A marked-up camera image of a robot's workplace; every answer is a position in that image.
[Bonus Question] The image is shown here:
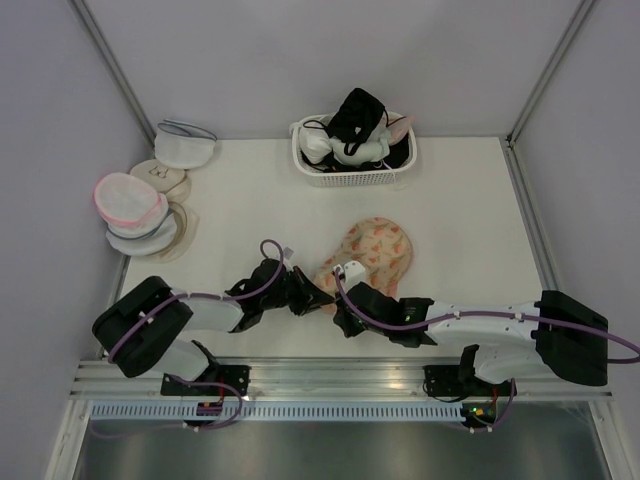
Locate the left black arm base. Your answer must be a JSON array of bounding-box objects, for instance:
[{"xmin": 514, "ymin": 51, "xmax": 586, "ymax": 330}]
[{"xmin": 160, "ymin": 364, "xmax": 251, "ymax": 396}]

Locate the aluminium front rail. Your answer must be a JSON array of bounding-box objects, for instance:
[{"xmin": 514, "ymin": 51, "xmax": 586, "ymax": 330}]
[{"xmin": 69, "ymin": 355, "xmax": 615, "ymax": 401}]

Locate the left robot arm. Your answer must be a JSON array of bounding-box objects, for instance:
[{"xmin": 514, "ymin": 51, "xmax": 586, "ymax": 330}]
[{"xmin": 92, "ymin": 258, "xmax": 334, "ymax": 396}]

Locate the white mesh bag blue trim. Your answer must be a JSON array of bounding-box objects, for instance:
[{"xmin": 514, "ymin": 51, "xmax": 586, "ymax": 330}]
[{"xmin": 154, "ymin": 119, "xmax": 217, "ymax": 170}]

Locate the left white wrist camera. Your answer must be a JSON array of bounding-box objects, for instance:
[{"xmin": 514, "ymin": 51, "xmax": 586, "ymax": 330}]
[{"xmin": 283, "ymin": 247, "xmax": 294, "ymax": 271}]

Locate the white garment in basket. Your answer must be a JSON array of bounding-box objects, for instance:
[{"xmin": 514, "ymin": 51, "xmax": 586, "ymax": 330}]
[{"xmin": 298, "ymin": 120, "xmax": 391, "ymax": 167}]

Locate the left aluminium frame post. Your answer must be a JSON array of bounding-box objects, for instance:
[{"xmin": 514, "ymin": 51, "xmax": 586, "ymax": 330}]
[{"xmin": 67, "ymin": 0, "xmax": 155, "ymax": 148}]

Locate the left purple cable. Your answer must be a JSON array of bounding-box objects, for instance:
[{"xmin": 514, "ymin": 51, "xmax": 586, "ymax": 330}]
[{"xmin": 106, "ymin": 238, "xmax": 291, "ymax": 364}]

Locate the black bra in basket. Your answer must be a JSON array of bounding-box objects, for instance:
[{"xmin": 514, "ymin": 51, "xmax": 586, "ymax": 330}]
[{"xmin": 325, "ymin": 88, "xmax": 386, "ymax": 156}]

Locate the floral peach laundry bag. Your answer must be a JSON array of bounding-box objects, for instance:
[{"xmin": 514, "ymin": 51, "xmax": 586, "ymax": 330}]
[{"xmin": 313, "ymin": 217, "xmax": 414, "ymax": 297}]

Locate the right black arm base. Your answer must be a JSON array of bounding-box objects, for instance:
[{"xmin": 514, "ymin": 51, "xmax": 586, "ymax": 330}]
[{"xmin": 422, "ymin": 365, "xmax": 511, "ymax": 401}]

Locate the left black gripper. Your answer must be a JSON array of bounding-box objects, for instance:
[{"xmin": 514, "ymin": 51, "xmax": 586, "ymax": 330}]
[{"xmin": 261, "ymin": 266, "xmax": 334, "ymax": 316}]

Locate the white slotted cable duct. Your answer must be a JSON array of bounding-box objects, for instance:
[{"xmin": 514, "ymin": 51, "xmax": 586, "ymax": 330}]
[{"xmin": 91, "ymin": 401, "xmax": 464, "ymax": 422}]

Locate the grey trimmed mesh bag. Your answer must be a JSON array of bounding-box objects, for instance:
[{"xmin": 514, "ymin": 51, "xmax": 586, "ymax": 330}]
[{"xmin": 105, "ymin": 209, "xmax": 178, "ymax": 257}]

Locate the pink garment in basket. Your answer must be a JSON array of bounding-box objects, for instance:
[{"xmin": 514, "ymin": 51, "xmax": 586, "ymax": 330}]
[{"xmin": 384, "ymin": 116, "xmax": 414, "ymax": 146}]

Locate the pink trimmed mesh bag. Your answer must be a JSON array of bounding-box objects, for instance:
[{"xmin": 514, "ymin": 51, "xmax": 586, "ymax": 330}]
[{"xmin": 93, "ymin": 172, "xmax": 162, "ymax": 227}]

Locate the right aluminium side rail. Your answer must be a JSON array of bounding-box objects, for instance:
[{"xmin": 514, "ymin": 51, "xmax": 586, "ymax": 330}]
[{"xmin": 502, "ymin": 137, "xmax": 584, "ymax": 361}]

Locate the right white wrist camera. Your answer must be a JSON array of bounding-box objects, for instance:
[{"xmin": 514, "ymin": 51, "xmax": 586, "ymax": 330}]
[{"xmin": 333, "ymin": 261, "xmax": 367, "ymax": 291}]

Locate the right aluminium frame post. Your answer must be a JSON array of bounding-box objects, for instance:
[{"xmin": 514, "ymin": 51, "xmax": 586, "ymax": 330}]
[{"xmin": 505, "ymin": 0, "xmax": 599, "ymax": 149}]

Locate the purple cable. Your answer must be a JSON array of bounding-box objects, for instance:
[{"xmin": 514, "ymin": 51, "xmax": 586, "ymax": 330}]
[
  {"xmin": 106, "ymin": 238, "xmax": 291, "ymax": 364},
  {"xmin": 333, "ymin": 267, "xmax": 640, "ymax": 365}
]

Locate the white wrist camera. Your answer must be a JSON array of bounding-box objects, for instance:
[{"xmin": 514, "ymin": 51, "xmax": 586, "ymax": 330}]
[
  {"xmin": 333, "ymin": 261, "xmax": 367, "ymax": 291},
  {"xmin": 283, "ymin": 247, "xmax": 294, "ymax": 271}
]

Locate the beige flat laundry bag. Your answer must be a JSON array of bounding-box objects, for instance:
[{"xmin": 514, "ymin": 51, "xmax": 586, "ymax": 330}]
[{"xmin": 147, "ymin": 202, "xmax": 200, "ymax": 263}]

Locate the aluminium frame post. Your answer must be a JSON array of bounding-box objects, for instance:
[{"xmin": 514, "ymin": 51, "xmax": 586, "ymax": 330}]
[
  {"xmin": 67, "ymin": 0, "xmax": 155, "ymax": 148},
  {"xmin": 505, "ymin": 0, "xmax": 599, "ymax": 149}
]

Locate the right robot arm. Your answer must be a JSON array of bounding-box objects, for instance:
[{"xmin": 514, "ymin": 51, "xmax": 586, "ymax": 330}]
[{"xmin": 333, "ymin": 282, "xmax": 608, "ymax": 395}]

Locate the white plastic laundry basket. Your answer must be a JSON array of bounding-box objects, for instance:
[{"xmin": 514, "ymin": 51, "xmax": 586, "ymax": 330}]
[{"xmin": 289, "ymin": 114, "xmax": 417, "ymax": 187}]

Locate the beige round laundry bag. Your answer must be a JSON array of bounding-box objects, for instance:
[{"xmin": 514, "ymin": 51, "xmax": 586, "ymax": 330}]
[{"xmin": 130, "ymin": 159, "xmax": 191, "ymax": 203}]

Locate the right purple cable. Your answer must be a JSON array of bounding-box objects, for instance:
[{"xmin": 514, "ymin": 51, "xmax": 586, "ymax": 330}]
[{"xmin": 333, "ymin": 267, "xmax": 640, "ymax": 365}]

